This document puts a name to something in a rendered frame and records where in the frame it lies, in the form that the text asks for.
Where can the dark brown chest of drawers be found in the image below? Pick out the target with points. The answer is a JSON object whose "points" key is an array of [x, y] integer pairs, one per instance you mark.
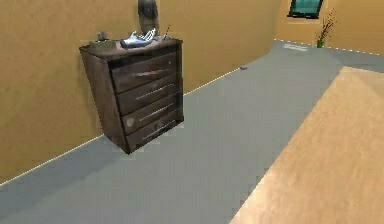
{"points": [[140, 96]]}

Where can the small blue grey floor object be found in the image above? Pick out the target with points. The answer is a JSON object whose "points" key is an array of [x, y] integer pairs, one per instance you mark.
{"points": [[243, 67]]}

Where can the thin brown pencil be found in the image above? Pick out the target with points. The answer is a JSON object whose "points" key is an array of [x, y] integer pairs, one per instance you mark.
{"points": [[166, 31]]}

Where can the blue white folded cloth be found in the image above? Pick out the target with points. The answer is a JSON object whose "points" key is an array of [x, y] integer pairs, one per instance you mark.
{"points": [[136, 40]]}

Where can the olive flat box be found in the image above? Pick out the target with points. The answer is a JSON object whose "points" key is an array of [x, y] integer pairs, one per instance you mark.
{"points": [[101, 44]]}

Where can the small grey figurine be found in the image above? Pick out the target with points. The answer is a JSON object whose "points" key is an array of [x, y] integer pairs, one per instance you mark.
{"points": [[102, 35]]}

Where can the bare twig house plant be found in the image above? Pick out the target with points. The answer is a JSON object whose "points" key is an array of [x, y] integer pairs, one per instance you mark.
{"points": [[325, 28]]}

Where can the teal window with dark frame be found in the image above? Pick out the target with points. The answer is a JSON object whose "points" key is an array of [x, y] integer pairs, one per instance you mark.
{"points": [[305, 6]]}

